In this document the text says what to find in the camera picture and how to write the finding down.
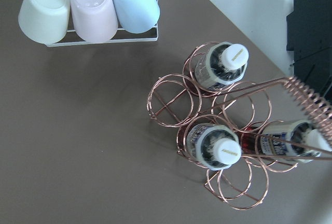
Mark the white wire cup rack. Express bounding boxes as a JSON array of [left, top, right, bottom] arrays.
[[10, 0, 163, 48]]

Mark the blue plastic cup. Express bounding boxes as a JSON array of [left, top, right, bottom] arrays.
[[113, 0, 160, 34]]

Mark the white plastic cup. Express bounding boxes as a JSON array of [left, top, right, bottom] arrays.
[[18, 0, 70, 45]]

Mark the copper wire bottle basket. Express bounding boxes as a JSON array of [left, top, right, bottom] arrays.
[[147, 42, 331, 210]]

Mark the pink plastic cup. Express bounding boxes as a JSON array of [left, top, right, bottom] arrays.
[[71, 0, 118, 44]]

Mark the tea bottle white cap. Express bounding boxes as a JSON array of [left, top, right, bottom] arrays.
[[186, 123, 242, 171], [239, 119, 331, 164], [195, 42, 249, 91]]

